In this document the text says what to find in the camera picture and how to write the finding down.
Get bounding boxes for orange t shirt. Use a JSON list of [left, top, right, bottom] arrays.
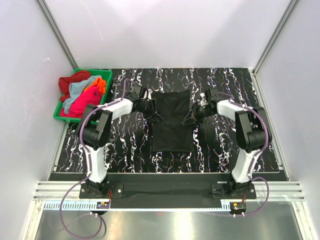
[[83, 77, 107, 95]]

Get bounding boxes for light blue t shirt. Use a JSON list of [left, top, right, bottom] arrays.
[[62, 75, 100, 115]]

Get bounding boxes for magenta t shirt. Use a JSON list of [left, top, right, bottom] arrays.
[[59, 85, 106, 118]]

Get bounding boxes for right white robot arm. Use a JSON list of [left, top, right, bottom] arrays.
[[181, 99, 272, 199]]

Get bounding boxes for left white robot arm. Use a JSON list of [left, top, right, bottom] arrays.
[[77, 97, 161, 198]]

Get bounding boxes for black marbled table mat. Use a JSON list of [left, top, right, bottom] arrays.
[[52, 67, 282, 174]]

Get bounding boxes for black t shirt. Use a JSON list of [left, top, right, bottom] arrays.
[[151, 90, 194, 153]]

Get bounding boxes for aluminium rail profile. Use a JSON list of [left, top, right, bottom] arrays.
[[33, 181, 305, 202]]

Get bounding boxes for corner frame post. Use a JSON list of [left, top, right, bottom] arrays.
[[35, 0, 79, 70], [252, 0, 300, 75]]

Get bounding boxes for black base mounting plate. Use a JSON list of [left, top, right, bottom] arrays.
[[79, 173, 257, 210]]

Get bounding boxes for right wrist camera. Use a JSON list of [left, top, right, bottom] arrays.
[[199, 88, 219, 106]]

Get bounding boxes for dark red t shirt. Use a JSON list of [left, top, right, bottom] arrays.
[[58, 70, 91, 103]]

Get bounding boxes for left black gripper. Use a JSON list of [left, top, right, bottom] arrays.
[[137, 98, 164, 122]]

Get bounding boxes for left corner frame post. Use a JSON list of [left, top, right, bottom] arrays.
[[35, 0, 79, 70]]

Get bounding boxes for right corner frame post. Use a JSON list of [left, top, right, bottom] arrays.
[[252, 0, 300, 75]]

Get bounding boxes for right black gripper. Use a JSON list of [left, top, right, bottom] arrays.
[[180, 102, 214, 127]]

